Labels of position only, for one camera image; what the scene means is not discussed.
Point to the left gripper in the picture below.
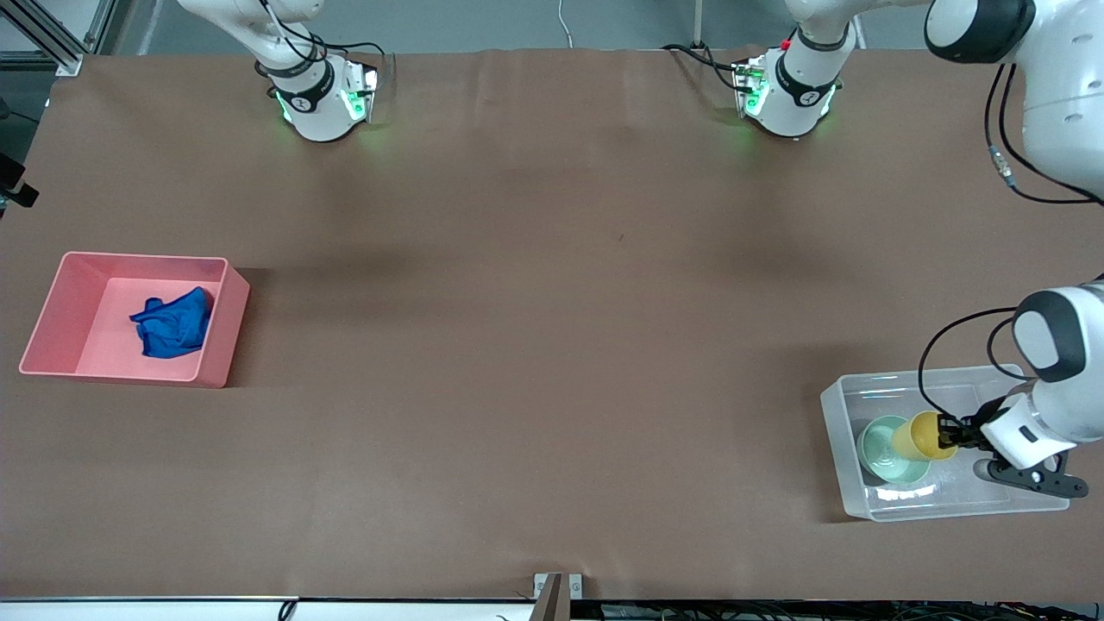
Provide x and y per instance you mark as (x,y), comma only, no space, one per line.
(968,433)

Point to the yellow plastic cup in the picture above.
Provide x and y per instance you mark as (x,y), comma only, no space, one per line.
(918,438)

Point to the mint green bowl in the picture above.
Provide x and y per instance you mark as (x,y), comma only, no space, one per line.
(880,457)

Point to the blue cloth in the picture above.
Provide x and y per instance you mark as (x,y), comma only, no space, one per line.
(172,328)

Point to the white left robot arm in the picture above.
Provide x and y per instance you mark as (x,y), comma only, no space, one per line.
(1061,86)

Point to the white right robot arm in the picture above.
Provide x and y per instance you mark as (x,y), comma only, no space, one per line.
(315,112)

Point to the clear plastic box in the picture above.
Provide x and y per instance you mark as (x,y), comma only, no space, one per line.
(841,431)

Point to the pink plastic box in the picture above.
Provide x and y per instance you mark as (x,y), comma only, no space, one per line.
(52,319)

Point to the brown table mat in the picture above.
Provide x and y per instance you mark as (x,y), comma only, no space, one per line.
(552,259)

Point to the thin grey pole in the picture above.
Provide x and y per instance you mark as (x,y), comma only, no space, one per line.
(697,21)

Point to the aluminium frame beam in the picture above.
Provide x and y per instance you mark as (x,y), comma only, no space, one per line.
(52,43)

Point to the metal table bracket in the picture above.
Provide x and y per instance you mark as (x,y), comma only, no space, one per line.
(552,595)

